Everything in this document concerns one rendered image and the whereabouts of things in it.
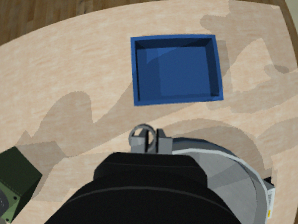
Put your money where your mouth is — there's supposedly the grey round turning table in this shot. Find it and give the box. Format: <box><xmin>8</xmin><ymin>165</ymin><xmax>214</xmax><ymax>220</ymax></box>
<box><xmin>172</xmin><ymin>137</ymin><xmax>276</xmax><ymax>224</ymax></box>

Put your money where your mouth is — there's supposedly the grey metal ring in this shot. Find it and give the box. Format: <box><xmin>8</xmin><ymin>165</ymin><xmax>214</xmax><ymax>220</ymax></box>
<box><xmin>128</xmin><ymin>124</ymin><xmax>156</xmax><ymax>152</ymax></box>

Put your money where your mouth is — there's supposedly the blue rectangular crate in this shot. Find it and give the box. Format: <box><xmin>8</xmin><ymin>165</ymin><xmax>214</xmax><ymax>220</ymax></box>
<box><xmin>130</xmin><ymin>34</ymin><xmax>224</xmax><ymax>106</ymax></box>

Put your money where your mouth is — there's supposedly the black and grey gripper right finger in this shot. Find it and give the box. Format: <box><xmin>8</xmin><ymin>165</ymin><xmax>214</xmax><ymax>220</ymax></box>
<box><xmin>156</xmin><ymin>129</ymin><xmax>173</xmax><ymax>155</ymax></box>

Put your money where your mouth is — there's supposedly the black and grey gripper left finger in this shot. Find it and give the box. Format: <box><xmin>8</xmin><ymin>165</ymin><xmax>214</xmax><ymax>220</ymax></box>
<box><xmin>131</xmin><ymin>129</ymin><xmax>149</xmax><ymax>154</ymax></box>

